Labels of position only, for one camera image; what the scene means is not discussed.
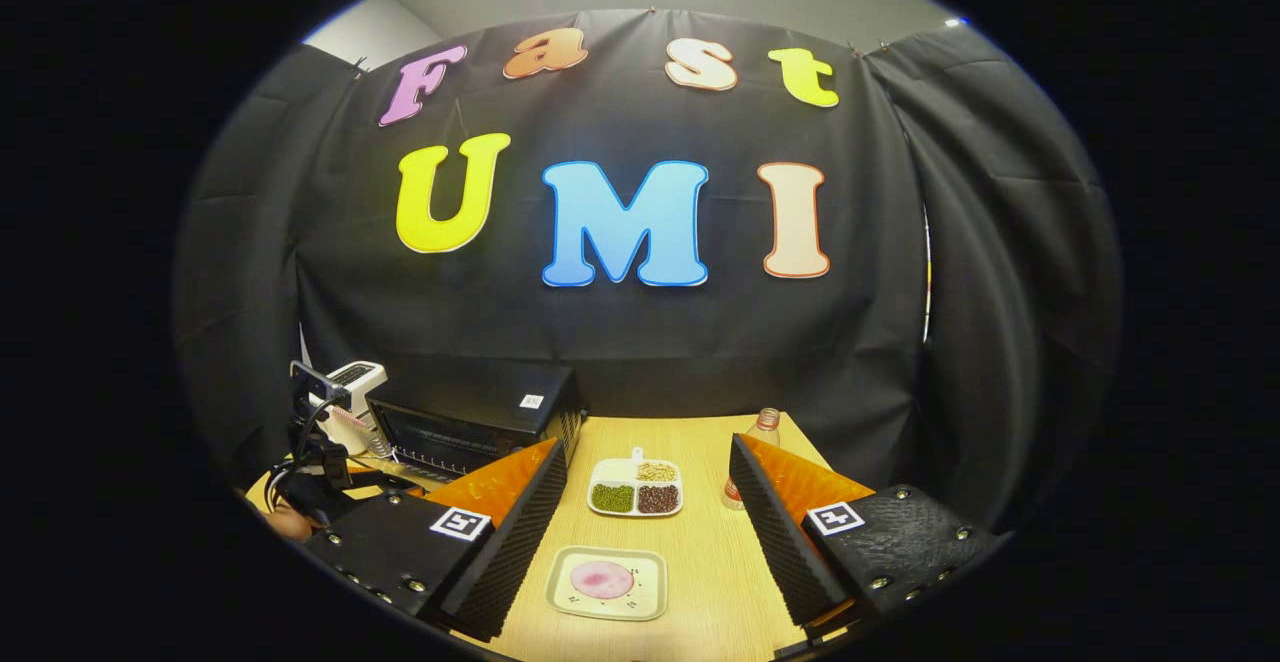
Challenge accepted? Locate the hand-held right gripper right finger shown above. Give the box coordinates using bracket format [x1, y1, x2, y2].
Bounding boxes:
[728, 432, 1011, 643]

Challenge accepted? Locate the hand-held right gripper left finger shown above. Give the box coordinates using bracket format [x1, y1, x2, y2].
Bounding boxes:
[300, 437, 569, 643]

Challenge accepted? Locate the pink round meat slice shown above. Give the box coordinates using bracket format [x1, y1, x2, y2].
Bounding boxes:
[570, 560, 636, 600]

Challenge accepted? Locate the cream square plate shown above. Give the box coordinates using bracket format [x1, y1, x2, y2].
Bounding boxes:
[545, 545, 669, 623]

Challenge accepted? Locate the black electric oven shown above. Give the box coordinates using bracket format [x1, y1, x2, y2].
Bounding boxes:
[345, 362, 586, 493]

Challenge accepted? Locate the white toaster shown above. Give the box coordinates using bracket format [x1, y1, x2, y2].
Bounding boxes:
[310, 360, 389, 458]

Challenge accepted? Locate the plastic bottle with red label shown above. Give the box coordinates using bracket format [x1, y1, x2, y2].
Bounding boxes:
[722, 407, 783, 511]

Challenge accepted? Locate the white divided dish of beans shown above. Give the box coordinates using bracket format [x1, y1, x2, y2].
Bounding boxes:
[587, 447, 685, 518]

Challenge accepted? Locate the black backdrop cloth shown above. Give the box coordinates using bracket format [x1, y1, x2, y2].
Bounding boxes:
[170, 7, 1126, 533]

